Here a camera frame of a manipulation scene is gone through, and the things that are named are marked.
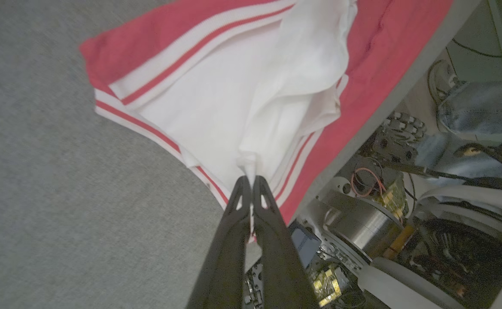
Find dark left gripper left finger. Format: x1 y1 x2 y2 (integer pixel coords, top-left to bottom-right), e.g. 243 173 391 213
186 175 251 309

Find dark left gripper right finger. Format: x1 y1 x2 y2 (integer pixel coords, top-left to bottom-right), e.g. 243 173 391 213
252 175 320 309

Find red white basketball jersey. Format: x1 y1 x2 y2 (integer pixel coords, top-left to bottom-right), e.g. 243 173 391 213
78 0 454 243

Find robot waist and base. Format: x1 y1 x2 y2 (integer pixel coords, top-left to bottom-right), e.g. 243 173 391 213
242 165 502 309

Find grey segmented mechanical part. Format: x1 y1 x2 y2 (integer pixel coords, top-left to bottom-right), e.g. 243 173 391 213
371 112 427 164

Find blue denim jeans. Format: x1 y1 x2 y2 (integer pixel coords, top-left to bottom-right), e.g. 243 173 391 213
414 77 502 185

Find red wire loop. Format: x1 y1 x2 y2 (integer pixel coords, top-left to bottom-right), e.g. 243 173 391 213
351 167 385 199

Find thin black floor cable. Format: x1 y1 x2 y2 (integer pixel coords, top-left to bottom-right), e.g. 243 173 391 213
450 38 502 61

